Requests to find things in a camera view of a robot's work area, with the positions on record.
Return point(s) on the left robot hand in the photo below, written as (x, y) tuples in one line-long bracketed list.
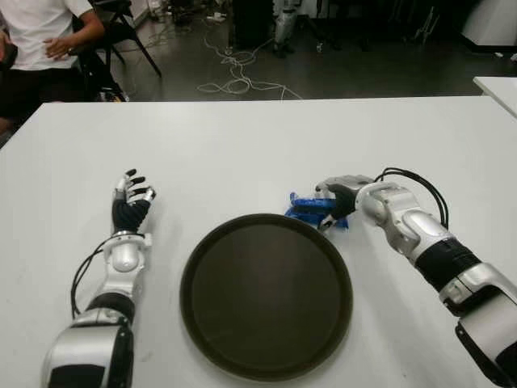
[(129, 212)]

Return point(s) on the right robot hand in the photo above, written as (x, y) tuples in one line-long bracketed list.
[(345, 198)]

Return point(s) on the blue Oreo package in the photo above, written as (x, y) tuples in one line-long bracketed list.
[(309, 206)]

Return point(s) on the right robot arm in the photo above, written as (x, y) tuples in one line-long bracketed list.
[(416, 226)]

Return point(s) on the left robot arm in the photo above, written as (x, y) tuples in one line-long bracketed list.
[(123, 260)]

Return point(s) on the round brown tray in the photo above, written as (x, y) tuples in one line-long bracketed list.
[(266, 295)]

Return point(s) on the black wheeled chair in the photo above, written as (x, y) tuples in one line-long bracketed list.
[(335, 24)]

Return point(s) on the black folding chair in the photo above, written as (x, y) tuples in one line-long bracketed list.
[(121, 30)]

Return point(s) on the silver humanoid robot leg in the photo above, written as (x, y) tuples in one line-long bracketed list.
[(282, 24)]

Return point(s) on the white side table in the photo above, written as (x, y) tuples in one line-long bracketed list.
[(498, 89)]

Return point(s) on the folded metal stand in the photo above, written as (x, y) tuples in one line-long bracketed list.
[(426, 24)]

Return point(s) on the person in white shirt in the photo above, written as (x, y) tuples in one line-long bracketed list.
[(36, 24)]

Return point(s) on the white power strip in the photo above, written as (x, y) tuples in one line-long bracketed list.
[(217, 17)]

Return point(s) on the white cabinet with black base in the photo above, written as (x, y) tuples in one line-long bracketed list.
[(493, 20)]

